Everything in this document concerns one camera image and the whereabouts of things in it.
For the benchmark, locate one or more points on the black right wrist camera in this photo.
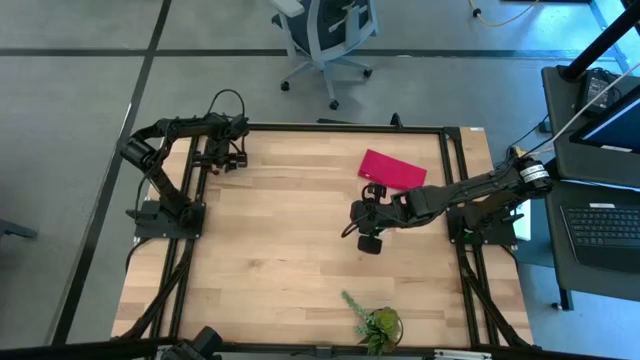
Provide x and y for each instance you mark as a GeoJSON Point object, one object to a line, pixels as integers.
{"type": "Point", "coordinates": [376, 191]}

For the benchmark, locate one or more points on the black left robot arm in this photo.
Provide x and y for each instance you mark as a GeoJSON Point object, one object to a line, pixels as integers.
{"type": "Point", "coordinates": [156, 179]}

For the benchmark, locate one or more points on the artificial green succulent plant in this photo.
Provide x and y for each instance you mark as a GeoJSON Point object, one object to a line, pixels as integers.
{"type": "Point", "coordinates": [382, 322]}

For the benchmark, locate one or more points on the black power adapter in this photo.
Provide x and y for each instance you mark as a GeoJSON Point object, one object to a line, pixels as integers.
{"type": "Point", "coordinates": [596, 89]}

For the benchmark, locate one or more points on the black mechanical device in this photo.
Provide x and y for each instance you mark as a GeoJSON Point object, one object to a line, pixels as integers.
{"type": "Point", "coordinates": [205, 340]}

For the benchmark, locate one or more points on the grey furniture leg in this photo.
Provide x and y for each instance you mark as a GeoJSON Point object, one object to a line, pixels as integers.
{"type": "Point", "coordinates": [15, 230]}

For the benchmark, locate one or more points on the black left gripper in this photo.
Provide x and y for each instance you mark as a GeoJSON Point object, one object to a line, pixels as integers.
{"type": "Point", "coordinates": [220, 145]}

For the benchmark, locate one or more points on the black laptop keyboard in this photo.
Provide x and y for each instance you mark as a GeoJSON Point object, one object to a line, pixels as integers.
{"type": "Point", "coordinates": [600, 230]}

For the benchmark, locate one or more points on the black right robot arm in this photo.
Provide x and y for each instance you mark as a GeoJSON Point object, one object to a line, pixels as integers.
{"type": "Point", "coordinates": [475, 187]}

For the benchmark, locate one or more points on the white mesh office chair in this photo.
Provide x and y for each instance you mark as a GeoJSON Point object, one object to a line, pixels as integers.
{"type": "Point", "coordinates": [320, 30]}

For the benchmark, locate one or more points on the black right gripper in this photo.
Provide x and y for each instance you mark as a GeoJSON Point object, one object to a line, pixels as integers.
{"type": "Point", "coordinates": [375, 217]}

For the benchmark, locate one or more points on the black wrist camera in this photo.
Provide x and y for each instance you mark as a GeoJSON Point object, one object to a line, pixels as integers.
{"type": "Point", "coordinates": [376, 191]}
{"type": "Point", "coordinates": [239, 125]}

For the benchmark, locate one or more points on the red folded cloth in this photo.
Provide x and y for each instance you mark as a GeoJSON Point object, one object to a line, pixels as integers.
{"type": "Point", "coordinates": [392, 170]}

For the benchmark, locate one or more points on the black aluminium table frame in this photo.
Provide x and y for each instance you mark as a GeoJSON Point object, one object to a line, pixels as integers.
{"type": "Point", "coordinates": [350, 128]}

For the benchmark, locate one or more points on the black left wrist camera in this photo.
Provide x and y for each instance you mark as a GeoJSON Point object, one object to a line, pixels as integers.
{"type": "Point", "coordinates": [239, 125]}

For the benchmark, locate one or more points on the black metal pole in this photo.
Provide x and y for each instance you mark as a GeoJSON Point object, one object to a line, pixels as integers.
{"type": "Point", "coordinates": [600, 42]}

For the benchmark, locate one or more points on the black computer monitor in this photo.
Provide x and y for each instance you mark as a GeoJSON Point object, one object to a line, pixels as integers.
{"type": "Point", "coordinates": [617, 127]}

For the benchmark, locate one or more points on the black side table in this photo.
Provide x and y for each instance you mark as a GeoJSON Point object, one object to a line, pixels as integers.
{"type": "Point", "coordinates": [565, 165]}

